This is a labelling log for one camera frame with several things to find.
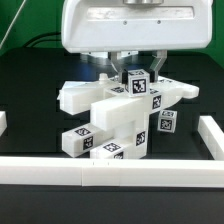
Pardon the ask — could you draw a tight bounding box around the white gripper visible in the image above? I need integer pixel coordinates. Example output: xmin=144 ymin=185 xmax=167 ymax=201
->
xmin=61 ymin=0 xmax=213 ymax=84

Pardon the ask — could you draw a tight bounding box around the white tagged cube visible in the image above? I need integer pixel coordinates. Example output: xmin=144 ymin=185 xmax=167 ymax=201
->
xmin=125 ymin=69 xmax=150 ymax=97
xmin=157 ymin=110 xmax=177 ymax=133

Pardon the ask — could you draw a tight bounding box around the white chair back frame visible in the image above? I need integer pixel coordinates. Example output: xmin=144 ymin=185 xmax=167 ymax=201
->
xmin=58 ymin=77 xmax=200 ymax=132

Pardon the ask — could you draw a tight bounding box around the black cable with connector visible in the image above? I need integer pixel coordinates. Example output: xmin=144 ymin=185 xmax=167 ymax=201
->
xmin=23 ymin=31 xmax=64 ymax=48

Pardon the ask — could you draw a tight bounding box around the thin white cable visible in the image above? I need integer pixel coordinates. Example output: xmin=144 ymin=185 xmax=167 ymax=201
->
xmin=0 ymin=0 xmax=28 ymax=51

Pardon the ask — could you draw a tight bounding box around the white U-shaped obstacle wall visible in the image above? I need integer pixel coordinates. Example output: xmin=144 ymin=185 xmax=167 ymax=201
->
xmin=0 ymin=111 xmax=224 ymax=187

